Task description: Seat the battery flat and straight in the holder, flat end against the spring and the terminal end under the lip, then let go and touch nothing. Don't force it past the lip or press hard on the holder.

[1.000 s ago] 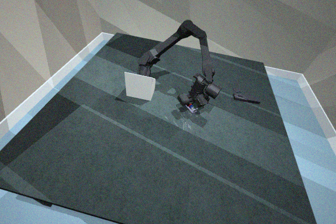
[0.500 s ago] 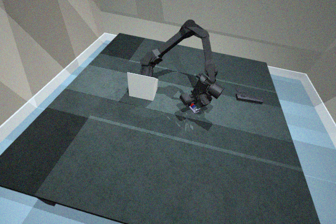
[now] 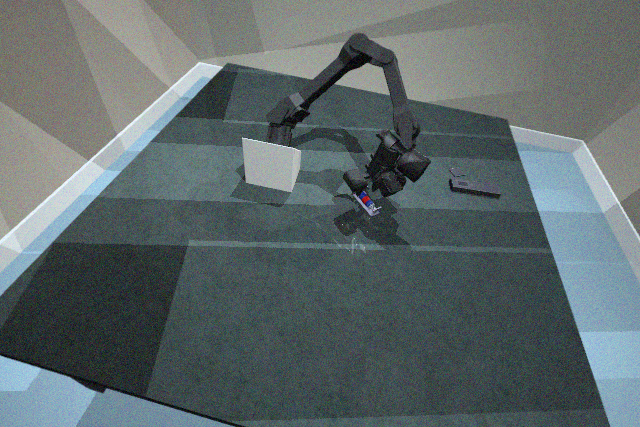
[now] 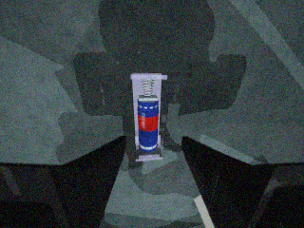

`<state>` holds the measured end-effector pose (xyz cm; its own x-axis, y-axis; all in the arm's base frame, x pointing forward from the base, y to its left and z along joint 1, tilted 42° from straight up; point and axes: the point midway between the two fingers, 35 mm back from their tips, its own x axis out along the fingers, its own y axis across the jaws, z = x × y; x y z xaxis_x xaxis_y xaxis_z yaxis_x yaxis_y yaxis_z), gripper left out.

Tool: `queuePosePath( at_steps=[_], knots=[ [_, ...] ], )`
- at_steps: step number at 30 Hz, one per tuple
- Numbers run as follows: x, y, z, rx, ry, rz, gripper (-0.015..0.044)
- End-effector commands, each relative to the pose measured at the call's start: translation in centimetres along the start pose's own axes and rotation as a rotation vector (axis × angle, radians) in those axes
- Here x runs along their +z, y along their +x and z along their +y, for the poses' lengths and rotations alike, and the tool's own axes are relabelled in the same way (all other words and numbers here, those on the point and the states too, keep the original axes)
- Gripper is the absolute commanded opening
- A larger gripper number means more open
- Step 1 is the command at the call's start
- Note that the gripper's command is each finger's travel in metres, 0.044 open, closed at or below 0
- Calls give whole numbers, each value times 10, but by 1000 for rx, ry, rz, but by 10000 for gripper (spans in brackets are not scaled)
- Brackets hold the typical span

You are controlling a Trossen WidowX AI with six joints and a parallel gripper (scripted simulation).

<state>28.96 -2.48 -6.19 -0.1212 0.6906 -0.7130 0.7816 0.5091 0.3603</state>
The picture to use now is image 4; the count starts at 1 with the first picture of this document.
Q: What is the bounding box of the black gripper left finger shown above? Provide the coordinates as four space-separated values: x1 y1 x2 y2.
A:
0 136 126 228

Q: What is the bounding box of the blue and red battery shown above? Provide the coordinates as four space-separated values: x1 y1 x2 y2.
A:
138 99 159 153

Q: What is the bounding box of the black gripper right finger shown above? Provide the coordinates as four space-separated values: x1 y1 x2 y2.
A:
181 136 304 228

